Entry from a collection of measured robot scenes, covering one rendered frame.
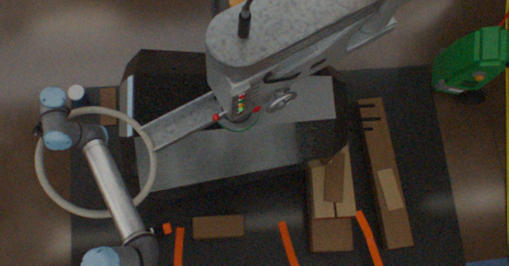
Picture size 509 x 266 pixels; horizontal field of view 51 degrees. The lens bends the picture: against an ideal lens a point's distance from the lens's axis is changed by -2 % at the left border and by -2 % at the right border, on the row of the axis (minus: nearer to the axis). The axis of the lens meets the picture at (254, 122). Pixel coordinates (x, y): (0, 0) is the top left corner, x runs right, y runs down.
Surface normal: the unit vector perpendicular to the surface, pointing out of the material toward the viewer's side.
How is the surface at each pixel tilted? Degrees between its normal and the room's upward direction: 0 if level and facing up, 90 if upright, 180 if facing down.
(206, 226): 0
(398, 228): 0
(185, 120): 2
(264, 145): 45
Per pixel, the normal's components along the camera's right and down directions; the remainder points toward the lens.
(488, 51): -0.50, -0.34
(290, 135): 0.12, 0.47
